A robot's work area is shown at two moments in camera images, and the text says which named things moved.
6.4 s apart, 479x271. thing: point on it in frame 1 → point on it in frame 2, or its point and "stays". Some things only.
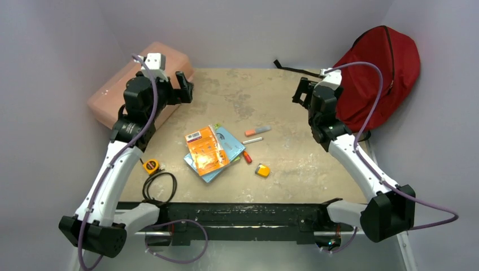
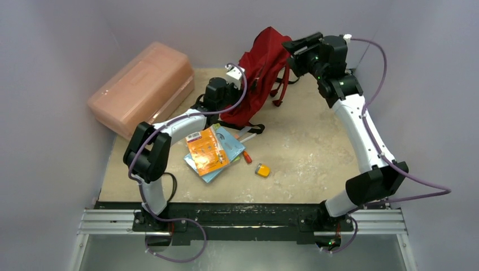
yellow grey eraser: [262, 170] stays
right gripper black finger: [304, 92] → [295, 45]
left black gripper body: [166, 95] → [232, 96]
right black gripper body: [304, 95] → [299, 48]
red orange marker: [247, 157] stays
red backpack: [399, 57] → [268, 60]
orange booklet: [207, 151] stays
